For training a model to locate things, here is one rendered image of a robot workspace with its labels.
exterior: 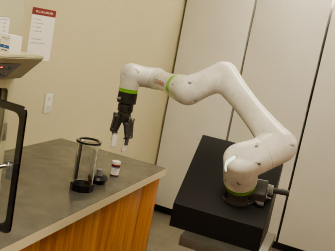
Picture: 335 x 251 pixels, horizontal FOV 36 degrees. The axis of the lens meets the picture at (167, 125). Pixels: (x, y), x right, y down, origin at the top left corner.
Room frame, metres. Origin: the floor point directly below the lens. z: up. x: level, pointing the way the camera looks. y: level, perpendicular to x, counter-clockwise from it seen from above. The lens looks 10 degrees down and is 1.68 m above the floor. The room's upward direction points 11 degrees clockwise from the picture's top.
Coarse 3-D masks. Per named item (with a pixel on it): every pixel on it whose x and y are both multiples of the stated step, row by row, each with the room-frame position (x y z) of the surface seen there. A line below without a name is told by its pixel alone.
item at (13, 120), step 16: (0, 112) 1.50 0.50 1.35; (16, 112) 1.47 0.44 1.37; (0, 128) 1.49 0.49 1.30; (16, 128) 1.47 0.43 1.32; (0, 144) 1.49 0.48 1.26; (16, 144) 1.46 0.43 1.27; (0, 160) 1.49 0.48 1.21; (16, 160) 1.46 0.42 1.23; (0, 176) 1.48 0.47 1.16; (16, 176) 1.46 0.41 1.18; (0, 192) 1.48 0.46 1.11; (0, 208) 1.48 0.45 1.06; (0, 224) 1.47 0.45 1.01
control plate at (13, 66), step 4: (0, 64) 1.67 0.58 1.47; (4, 64) 1.69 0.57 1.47; (8, 64) 1.71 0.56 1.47; (12, 64) 1.73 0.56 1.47; (16, 64) 1.75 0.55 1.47; (20, 64) 1.77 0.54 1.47; (0, 68) 1.70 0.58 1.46; (4, 68) 1.72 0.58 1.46; (8, 68) 1.74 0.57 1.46; (12, 68) 1.76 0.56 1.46; (0, 72) 1.73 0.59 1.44; (4, 72) 1.75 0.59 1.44; (8, 72) 1.77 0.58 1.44; (0, 76) 1.76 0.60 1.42; (4, 76) 1.78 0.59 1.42
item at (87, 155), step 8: (80, 136) 2.17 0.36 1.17; (80, 144) 2.11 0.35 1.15; (80, 152) 2.11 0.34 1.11; (88, 152) 2.10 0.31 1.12; (96, 152) 2.13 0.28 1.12; (80, 160) 2.10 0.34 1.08; (88, 160) 2.10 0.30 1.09; (96, 160) 2.14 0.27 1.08; (80, 168) 2.10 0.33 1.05; (88, 168) 2.11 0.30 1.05; (80, 176) 2.10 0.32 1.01; (88, 176) 2.11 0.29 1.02; (80, 184) 2.10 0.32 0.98; (88, 184) 2.11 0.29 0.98
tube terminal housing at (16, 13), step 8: (0, 0) 1.77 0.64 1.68; (8, 0) 1.81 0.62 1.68; (16, 0) 1.85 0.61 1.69; (24, 0) 1.89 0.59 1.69; (0, 8) 1.78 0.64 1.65; (8, 8) 1.81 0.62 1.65; (16, 8) 1.85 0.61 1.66; (8, 16) 1.82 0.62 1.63; (16, 16) 1.86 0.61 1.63; (16, 24) 1.87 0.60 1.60; (16, 32) 1.87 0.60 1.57; (0, 80) 1.82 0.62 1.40; (8, 80) 1.86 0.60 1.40; (8, 88) 1.87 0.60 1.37; (8, 96) 1.87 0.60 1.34
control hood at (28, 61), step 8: (0, 56) 1.63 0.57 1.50; (8, 56) 1.67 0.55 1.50; (16, 56) 1.71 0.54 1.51; (24, 56) 1.75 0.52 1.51; (32, 56) 1.79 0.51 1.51; (40, 56) 1.84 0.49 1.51; (24, 64) 1.79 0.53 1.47; (32, 64) 1.84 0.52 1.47; (16, 72) 1.81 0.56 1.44; (24, 72) 1.86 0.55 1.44
